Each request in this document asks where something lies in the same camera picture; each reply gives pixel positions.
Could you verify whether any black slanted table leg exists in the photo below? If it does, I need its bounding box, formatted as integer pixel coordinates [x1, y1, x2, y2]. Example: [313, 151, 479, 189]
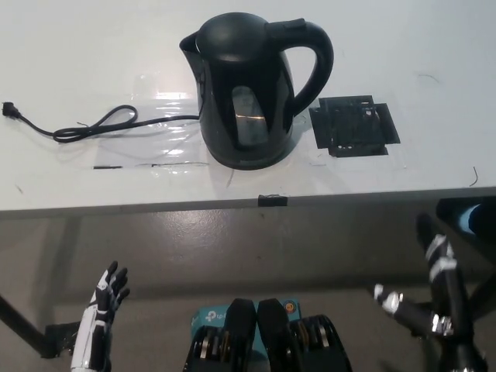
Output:
[0, 294, 51, 357]
[464, 267, 496, 315]

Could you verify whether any black power cord with plug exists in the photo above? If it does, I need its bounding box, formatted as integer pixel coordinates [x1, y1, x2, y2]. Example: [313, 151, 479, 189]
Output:
[1, 101, 202, 144]

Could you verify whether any black electric kettle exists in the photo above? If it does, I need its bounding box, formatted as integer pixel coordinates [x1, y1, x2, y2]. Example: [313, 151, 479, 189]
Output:
[178, 17, 335, 168]

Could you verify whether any blue round object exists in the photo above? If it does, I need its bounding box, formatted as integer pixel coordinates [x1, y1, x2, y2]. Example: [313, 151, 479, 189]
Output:
[456, 204, 485, 236]

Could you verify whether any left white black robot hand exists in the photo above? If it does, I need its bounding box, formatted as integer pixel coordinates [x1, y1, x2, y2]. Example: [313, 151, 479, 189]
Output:
[71, 261, 131, 372]

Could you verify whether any black round kettle base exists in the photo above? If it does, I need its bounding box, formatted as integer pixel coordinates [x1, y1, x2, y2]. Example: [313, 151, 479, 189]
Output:
[211, 153, 288, 171]

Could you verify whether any teal tp-link box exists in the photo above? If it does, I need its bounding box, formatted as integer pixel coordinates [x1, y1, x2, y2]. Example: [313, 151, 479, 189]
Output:
[188, 297, 301, 350]

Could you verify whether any clear plastic tape sheet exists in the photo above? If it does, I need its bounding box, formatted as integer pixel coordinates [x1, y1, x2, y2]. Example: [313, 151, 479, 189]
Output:
[91, 71, 211, 171]

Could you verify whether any black tape square patch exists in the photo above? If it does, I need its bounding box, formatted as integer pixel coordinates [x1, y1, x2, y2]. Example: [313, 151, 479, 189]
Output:
[308, 94, 401, 159]

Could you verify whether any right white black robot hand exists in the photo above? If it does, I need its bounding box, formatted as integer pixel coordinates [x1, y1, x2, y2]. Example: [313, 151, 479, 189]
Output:
[373, 212, 476, 344]

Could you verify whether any small black tape strip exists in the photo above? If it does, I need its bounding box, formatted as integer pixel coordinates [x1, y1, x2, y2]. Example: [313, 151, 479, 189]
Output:
[257, 193, 288, 208]

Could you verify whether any black floor tape patch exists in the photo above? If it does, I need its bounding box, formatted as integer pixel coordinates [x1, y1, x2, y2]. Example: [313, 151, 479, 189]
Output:
[40, 321, 84, 358]

